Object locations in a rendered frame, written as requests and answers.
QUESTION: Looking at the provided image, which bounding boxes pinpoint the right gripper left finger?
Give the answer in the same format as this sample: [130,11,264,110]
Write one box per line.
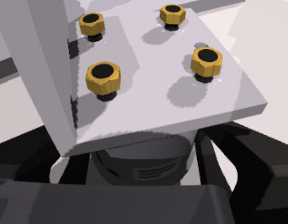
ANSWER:
[0,125,90,185]

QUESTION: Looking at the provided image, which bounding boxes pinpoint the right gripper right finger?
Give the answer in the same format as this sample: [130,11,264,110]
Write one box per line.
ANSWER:
[195,121,288,224]

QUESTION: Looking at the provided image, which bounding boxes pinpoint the grey metal bracket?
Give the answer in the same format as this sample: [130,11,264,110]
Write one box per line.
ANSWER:
[0,0,268,158]

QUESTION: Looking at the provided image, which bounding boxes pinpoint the yellow hex nut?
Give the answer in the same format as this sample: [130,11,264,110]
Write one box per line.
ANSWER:
[85,61,121,95]
[160,4,186,24]
[190,47,223,77]
[79,13,105,36]

